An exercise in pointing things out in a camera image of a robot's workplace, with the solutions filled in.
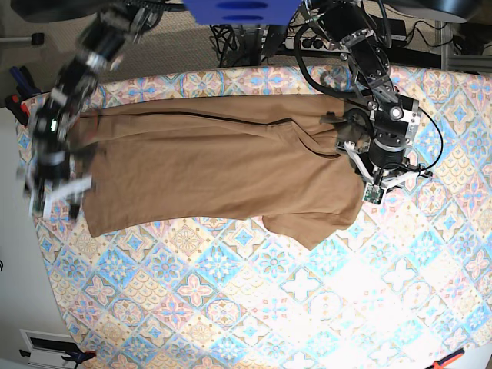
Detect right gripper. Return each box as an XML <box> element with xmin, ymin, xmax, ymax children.
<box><xmin>16</xmin><ymin>151</ymin><xmax>92</xmax><ymax>220</ymax></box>

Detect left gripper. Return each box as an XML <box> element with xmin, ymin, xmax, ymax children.
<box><xmin>336</xmin><ymin>134</ymin><xmax>433</xmax><ymax>198</ymax></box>

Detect brown t-shirt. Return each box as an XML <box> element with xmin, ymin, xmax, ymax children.
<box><xmin>69</xmin><ymin>95</ymin><xmax>364</xmax><ymax>249</ymax></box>

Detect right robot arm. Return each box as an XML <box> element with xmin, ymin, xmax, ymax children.
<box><xmin>11</xmin><ymin>1</ymin><xmax>185</xmax><ymax>218</ymax></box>

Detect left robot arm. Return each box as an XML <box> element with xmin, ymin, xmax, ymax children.
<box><xmin>293</xmin><ymin>1</ymin><xmax>433</xmax><ymax>205</ymax></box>

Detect white power strip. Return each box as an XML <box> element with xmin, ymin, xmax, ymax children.
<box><xmin>284</xmin><ymin>36</ymin><xmax>331</xmax><ymax>52</ymax></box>

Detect white vent panel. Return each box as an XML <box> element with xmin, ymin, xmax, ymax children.
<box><xmin>19</xmin><ymin>329</ymin><xmax>78</xmax><ymax>368</ymax></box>

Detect black orange clamp bottom left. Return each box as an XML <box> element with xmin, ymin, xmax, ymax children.
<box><xmin>61</xmin><ymin>350</ymin><xmax>97</xmax><ymax>364</ymax></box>

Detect orange black clamp bottom right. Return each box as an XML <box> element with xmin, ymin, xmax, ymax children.
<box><xmin>430</xmin><ymin>348</ymin><xmax>465</xmax><ymax>369</ymax></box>

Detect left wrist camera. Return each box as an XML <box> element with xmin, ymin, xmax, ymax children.
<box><xmin>363</xmin><ymin>183</ymin><xmax>386</xmax><ymax>205</ymax></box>

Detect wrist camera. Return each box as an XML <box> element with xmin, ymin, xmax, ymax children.
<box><xmin>363</xmin><ymin>183</ymin><xmax>386</xmax><ymax>205</ymax></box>
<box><xmin>29</xmin><ymin>194</ymin><xmax>45</xmax><ymax>217</ymax></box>

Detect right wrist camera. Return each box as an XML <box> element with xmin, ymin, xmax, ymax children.
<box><xmin>29</xmin><ymin>194</ymin><xmax>45</xmax><ymax>217</ymax></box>

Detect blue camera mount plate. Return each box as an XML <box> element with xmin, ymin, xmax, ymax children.
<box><xmin>183</xmin><ymin>0</ymin><xmax>301</xmax><ymax>25</ymax></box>

